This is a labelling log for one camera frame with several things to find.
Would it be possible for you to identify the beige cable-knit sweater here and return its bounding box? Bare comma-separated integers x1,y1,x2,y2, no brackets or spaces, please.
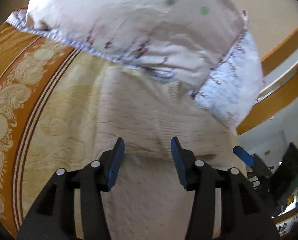
95,66,246,239

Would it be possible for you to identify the pink floral left pillow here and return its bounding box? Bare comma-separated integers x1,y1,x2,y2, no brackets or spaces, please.
7,0,245,87

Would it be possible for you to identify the white blue floral right pillow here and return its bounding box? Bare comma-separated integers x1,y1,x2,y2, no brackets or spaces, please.
190,29,264,133

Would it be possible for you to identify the yellow patterned bedspread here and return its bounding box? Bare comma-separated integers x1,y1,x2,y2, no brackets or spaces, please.
0,22,142,240

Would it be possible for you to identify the wooden shelf unit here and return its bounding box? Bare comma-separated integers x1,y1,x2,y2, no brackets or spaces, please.
272,187,298,239

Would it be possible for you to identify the wooden headboard with grey panel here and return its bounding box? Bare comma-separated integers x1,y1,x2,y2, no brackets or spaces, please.
237,27,298,135

